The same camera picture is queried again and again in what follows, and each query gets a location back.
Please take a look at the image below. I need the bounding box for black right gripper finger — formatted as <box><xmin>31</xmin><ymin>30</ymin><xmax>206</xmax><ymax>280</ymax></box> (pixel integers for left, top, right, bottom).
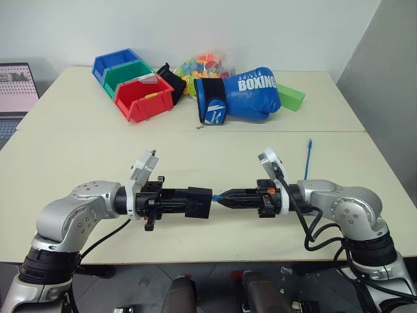
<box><xmin>217</xmin><ymin>198</ymin><xmax>261</xmax><ymax>211</ymax></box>
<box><xmin>216</xmin><ymin>188</ymin><xmax>261</xmax><ymax>200</ymax></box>

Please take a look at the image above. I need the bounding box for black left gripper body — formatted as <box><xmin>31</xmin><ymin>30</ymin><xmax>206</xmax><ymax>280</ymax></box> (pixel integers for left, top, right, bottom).
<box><xmin>135</xmin><ymin>175</ymin><xmax>164</xmax><ymax>232</ymax></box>

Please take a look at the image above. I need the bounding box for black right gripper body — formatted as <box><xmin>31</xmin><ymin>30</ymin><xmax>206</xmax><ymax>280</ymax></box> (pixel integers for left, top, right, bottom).
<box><xmin>255</xmin><ymin>178</ymin><xmax>278</xmax><ymax>218</ymax></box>

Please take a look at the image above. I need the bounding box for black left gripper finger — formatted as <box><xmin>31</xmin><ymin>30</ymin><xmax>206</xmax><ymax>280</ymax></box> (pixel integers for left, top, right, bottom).
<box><xmin>160</xmin><ymin>200</ymin><xmax>188</xmax><ymax>216</ymax></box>
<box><xmin>161</xmin><ymin>187</ymin><xmax>190</xmax><ymax>201</ymax></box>

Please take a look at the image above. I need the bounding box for small black box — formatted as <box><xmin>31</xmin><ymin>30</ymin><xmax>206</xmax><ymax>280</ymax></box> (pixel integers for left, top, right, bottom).
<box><xmin>183</xmin><ymin>186</ymin><xmax>213</xmax><ymax>220</ymax></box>

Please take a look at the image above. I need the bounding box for dark rounded shape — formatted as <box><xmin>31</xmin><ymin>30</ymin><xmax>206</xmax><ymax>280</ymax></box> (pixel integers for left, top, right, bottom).
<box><xmin>240</xmin><ymin>270</ymin><xmax>293</xmax><ymax>313</ymax></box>
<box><xmin>166</xmin><ymin>275</ymin><xmax>197</xmax><ymax>313</ymax></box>

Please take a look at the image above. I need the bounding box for red plastic storage bin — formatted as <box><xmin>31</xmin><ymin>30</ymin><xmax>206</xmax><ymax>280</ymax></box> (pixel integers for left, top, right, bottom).
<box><xmin>114</xmin><ymin>74</ymin><xmax>175</xmax><ymax>123</ymax></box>

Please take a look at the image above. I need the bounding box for blue boxing glove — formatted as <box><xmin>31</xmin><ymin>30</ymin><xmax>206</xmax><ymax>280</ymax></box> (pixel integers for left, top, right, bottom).
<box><xmin>194</xmin><ymin>67</ymin><xmax>282</xmax><ymax>125</ymax></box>

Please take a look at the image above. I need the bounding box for green foam block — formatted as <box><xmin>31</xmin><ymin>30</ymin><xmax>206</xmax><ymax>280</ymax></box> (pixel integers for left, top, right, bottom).
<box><xmin>276</xmin><ymin>83</ymin><xmax>307</xmax><ymax>112</ymax></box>

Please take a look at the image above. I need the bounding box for green plastic storage bin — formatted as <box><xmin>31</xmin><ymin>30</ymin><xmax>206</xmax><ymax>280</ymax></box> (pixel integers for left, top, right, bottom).
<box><xmin>102</xmin><ymin>59</ymin><xmax>154</xmax><ymax>99</ymax></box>

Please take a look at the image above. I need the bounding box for bag of colourful toy pieces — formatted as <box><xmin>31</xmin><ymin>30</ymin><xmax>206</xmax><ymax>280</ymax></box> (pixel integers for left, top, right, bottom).
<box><xmin>173</xmin><ymin>46</ymin><xmax>237</xmax><ymax>97</ymax></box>

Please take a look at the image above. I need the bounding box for blue plastic storage bin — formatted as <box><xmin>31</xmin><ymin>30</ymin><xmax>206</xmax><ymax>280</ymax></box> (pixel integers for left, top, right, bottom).
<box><xmin>92</xmin><ymin>48</ymin><xmax>143</xmax><ymax>85</ymax></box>

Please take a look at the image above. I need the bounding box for grey laptop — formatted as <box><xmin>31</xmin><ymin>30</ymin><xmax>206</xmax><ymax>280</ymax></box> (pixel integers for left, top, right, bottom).
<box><xmin>0</xmin><ymin>62</ymin><xmax>40</xmax><ymax>142</ymax></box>

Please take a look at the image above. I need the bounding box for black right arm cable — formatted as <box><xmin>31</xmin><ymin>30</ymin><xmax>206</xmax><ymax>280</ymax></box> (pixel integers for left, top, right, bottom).
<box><xmin>272</xmin><ymin>164</ymin><xmax>352</xmax><ymax>254</ymax></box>

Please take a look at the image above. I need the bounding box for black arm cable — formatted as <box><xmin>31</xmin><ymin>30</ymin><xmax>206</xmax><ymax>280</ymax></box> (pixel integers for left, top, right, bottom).
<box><xmin>272</xmin><ymin>164</ymin><xmax>352</xmax><ymax>254</ymax></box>
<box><xmin>73</xmin><ymin>218</ymin><xmax>132</xmax><ymax>273</ymax></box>

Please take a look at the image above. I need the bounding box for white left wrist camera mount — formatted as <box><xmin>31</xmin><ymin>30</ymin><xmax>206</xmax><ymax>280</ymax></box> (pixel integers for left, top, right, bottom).
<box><xmin>124</xmin><ymin>149</ymin><xmax>160</xmax><ymax>222</ymax></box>

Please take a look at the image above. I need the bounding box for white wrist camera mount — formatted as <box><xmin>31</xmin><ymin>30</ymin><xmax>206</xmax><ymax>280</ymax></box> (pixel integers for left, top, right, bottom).
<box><xmin>257</xmin><ymin>147</ymin><xmax>291</xmax><ymax>216</ymax></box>
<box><xmin>124</xmin><ymin>149</ymin><xmax>160</xmax><ymax>222</ymax></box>

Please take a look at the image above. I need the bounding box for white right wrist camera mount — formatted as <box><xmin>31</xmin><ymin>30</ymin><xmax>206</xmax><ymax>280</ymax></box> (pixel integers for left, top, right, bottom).
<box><xmin>257</xmin><ymin>147</ymin><xmax>291</xmax><ymax>216</ymax></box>

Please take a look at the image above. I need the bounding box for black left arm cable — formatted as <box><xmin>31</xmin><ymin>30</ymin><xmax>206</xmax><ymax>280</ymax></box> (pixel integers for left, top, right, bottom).
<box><xmin>73</xmin><ymin>218</ymin><xmax>132</xmax><ymax>273</ymax></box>

